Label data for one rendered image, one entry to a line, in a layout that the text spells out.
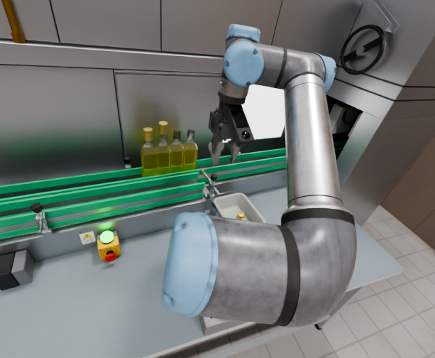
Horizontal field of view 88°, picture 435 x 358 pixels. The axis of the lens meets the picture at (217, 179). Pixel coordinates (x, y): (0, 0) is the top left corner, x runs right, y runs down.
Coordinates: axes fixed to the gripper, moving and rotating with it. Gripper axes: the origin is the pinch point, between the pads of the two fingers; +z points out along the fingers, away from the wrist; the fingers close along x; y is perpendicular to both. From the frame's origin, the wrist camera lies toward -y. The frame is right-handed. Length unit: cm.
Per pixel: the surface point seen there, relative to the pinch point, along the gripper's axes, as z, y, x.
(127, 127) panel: 6.5, 42.0, 23.0
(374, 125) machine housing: -2, 10, -90
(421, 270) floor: 118, -38, -197
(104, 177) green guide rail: 24, 33, 35
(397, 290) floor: 118, -41, -154
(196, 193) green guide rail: 26.8, 16.6, 0.5
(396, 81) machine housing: -23, 11, -90
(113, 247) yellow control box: 37, 8, 36
